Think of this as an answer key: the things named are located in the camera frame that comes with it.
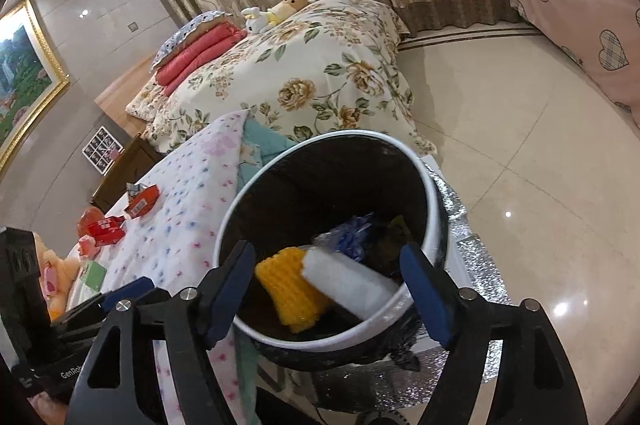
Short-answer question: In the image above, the red folded blanket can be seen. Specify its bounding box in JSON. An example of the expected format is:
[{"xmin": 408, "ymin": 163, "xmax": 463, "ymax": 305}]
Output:
[{"xmin": 155, "ymin": 22, "xmax": 248, "ymax": 96}]

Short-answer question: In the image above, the wooden headboard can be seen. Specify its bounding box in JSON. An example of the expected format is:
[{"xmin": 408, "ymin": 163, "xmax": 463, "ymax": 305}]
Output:
[{"xmin": 94, "ymin": 55, "xmax": 161, "ymax": 140}]

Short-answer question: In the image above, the floral pillow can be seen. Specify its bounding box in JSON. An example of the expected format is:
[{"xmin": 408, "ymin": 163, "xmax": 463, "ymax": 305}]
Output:
[{"xmin": 125, "ymin": 75, "xmax": 171, "ymax": 120}]

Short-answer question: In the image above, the white bin with black liner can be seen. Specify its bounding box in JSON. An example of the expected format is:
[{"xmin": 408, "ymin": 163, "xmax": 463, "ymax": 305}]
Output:
[{"xmin": 212, "ymin": 130, "xmax": 446, "ymax": 358}]

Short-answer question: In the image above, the white foam block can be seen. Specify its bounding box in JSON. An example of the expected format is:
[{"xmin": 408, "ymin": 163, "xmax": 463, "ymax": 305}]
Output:
[{"xmin": 301, "ymin": 247, "xmax": 401, "ymax": 322}]

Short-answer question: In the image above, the red flat carton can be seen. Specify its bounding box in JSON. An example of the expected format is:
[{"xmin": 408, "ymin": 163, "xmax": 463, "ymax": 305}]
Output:
[{"xmin": 89, "ymin": 215, "xmax": 126, "ymax": 248}]

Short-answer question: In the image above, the cream teddy bear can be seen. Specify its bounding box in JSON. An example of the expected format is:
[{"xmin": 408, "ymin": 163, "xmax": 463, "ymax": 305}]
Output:
[{"xmin": 32, "ymin": 232, "xmax": 83, "ymax": 321}]

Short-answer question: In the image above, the pink heart print cloth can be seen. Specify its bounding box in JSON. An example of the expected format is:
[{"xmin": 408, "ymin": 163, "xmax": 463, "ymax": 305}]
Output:
[{"xmin": 501, "ymin": 0, "xmax": 640, "ymax": 130}]

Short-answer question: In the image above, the white photo frame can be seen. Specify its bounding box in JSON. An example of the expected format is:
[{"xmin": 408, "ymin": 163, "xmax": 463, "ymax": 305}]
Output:
[{"xmin": 81, "ymin": 125, "xmax": 123, "ymax": 176}]

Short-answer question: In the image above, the white bunny plush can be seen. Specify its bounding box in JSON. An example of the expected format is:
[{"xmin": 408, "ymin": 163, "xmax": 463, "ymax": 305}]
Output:
[{"xmin": 241, "ymin": 6, "xmax": 276, "ymax": 34}]

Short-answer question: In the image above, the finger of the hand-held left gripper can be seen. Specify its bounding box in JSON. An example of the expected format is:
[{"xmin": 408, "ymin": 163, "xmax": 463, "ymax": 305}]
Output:
[
  {"xmin": 97, "ymin": 277, "xmax": 157, "ymax": 313},
  {"xmin": 50, "ymin": 292, "xmax": 108, "ymax": 331}
]

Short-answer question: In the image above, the orange red plush toy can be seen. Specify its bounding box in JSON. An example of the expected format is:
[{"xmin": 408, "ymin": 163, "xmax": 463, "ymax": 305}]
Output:
[{"xmin": 77, "ymin": 206, "xmax": 108, "ymax": 238}]

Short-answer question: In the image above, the gold framed landscape painting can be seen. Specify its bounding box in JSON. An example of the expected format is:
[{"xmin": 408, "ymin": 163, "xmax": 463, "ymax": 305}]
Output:
[{"xmin": 0, "ymin": 0, "xmax": 71, "ymax": 173}]

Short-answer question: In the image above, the bed with floral sheet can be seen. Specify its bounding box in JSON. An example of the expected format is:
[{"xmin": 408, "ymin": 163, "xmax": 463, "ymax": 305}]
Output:
[{"xmin": 125, "ymin": 0, "xmax": 438, "ymax": 158}]

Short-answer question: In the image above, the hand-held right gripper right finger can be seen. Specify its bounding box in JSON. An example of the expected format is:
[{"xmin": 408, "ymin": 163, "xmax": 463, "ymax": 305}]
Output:
[{"xmin": 399, "ymin": 242, "xmax": 591, "ymax": 425}]

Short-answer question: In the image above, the yellow plush toy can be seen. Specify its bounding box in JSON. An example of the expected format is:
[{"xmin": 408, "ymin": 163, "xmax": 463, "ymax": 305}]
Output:
[{"xmin": 265, "ymin": 0, "xmax": 316, "ymax": 26}]

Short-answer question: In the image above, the blue patterned cushion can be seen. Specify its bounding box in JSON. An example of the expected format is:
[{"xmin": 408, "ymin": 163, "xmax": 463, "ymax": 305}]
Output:
[{"xmin": 151, "ymin": 11, "xmax": 236, "ymax": 68}]

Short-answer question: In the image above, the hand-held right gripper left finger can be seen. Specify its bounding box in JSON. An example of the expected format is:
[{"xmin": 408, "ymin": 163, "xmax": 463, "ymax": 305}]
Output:
[{"xmin": 64, "ymin": 240, "xmax": 257, "ymax": 425}]

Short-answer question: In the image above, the red snack packet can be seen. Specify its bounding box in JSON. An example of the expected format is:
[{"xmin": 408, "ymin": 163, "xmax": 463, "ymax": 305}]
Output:
[{"xmin": 125, "ymin": 184, "xmax": 161, "ymax": 220}]

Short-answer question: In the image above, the yellow ribbed plastic toy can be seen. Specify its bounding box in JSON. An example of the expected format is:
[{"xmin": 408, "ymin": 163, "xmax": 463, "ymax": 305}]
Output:
[{"xmin": 255, "ymin": 246, "xmax": 331, "ymax": 333}]

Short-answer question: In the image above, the blue wrapper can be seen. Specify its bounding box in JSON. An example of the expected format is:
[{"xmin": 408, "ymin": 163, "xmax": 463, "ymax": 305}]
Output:
[{"xmin": 312, "ymin": 214, "xmax": 381, "ymax": 263}]

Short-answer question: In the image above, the pink red crumpled wrapper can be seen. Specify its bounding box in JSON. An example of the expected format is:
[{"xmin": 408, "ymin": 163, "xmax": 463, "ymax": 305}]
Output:
[{"xmin": 77, "ymin": 237, "xmax": 101, "ymax": 261}]

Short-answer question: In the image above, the wooden nightstand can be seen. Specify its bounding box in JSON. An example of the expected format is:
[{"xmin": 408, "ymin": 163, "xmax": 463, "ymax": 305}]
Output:
[{"xmin": 90, "ymin": 132, "xmax": 151, "ymax": 213}]

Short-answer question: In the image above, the green box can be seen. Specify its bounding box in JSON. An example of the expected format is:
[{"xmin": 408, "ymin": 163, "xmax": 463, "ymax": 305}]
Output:
[{"xmin": 77, "ymin": 261, "xmax": 108, "ymax": 293}]

